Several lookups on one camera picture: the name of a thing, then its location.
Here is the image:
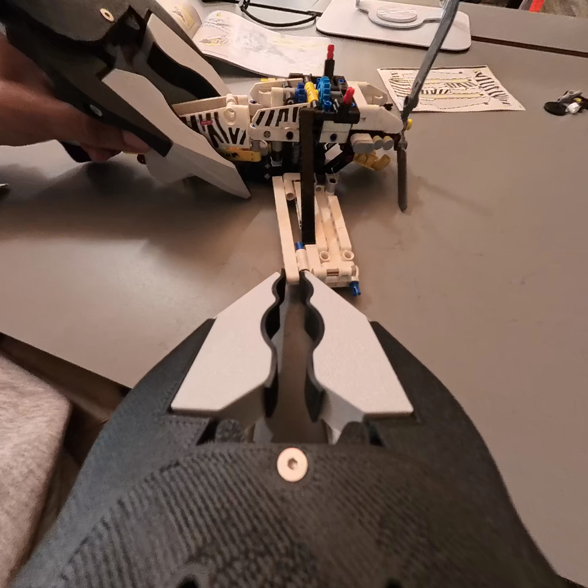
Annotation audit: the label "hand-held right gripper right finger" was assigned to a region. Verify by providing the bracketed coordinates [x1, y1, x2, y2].
[300, 271, 414, 443]

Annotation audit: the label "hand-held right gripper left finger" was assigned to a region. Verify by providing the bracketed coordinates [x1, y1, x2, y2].
[170, 271, 282, 419]

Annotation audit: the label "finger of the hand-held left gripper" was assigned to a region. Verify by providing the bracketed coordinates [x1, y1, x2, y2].
[102, 56, 252, 199]
[142, 11, 231, 104]

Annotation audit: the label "long white lego beam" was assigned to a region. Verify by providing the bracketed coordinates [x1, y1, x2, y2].
[272, 177, 313, 283]

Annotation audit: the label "zebra striped lego airplane model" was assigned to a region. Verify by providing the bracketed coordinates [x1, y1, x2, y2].
[172, 0, 460, 295]

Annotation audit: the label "loose small Lego pieces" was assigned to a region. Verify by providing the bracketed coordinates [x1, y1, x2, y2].
[543, 89, 588, 115]

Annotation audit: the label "person's left hand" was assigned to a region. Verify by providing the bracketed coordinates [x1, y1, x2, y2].
[0, 41, 152, 161]

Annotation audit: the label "open instruction booklet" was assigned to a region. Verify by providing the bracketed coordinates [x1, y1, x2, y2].
[161, 0, 332, 78]

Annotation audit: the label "silver monitor stand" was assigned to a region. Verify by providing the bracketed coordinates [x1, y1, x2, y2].
[316, 0, 472, 52]

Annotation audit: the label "zebra striped sticker sheet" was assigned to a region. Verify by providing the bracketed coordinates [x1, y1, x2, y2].
[377, 66, 526, 114]

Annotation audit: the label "black cable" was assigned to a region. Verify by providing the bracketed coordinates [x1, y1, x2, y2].
[236, 0, 324, 25]

